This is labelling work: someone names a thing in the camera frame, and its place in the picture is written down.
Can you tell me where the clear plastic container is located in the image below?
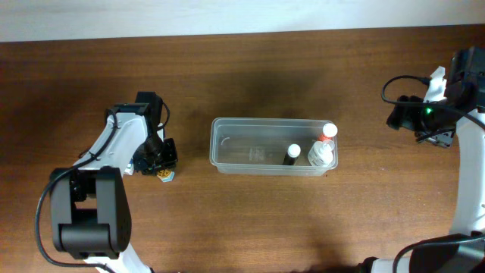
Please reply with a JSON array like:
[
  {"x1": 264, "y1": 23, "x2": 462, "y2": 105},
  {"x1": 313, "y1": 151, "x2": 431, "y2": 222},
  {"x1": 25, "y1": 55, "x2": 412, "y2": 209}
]
[{"x1": 209, "y1": 118, "x2": 338, "y2": 176}]

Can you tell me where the gold lid small jar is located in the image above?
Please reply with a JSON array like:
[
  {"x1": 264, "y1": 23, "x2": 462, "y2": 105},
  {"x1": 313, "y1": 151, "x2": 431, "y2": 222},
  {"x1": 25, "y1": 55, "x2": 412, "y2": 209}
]
[{"x1": 156, "y1": 169, "x2": 175, "y2": 183}]

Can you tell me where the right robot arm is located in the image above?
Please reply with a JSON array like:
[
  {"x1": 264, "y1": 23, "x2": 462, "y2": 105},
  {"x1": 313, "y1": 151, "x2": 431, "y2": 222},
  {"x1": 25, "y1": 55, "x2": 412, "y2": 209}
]
[{"x1": 356, "y1": 46, "x2": 484, "y2": 273}]

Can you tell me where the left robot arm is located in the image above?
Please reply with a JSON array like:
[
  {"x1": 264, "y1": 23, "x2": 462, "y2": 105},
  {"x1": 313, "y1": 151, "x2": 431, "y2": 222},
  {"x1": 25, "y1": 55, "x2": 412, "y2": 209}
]
[{"x1": 34, "y1": 92, "x2": 178, "y2": 272}]

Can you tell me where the white blue small box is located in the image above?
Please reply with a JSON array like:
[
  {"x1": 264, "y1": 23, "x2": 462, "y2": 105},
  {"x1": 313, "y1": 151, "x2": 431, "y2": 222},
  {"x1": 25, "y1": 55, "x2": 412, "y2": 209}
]
[{"x1": 124, "y1": 161, "x2": 134, "y2": 175}]

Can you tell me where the white squeeze bottle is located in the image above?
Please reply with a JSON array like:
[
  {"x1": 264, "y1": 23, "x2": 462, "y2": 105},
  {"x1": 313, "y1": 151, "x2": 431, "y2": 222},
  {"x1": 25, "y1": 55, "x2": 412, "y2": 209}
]
[{"x1": 308, "y1": 140, "x2": 335, "y2": 168}]

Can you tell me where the orange tube white cap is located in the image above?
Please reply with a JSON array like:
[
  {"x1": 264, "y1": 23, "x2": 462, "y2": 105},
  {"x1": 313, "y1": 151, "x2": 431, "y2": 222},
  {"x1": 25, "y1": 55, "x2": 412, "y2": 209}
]
[{"x1": 318, "y1": 123, "x2": 338, "y2": 142}]

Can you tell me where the black bottle white cap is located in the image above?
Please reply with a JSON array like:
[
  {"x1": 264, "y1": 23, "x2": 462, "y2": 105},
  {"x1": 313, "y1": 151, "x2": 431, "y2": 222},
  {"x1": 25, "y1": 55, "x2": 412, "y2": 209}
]
[{"x1": 283, "y1": 143, "x2": 301, "y2": 165}]

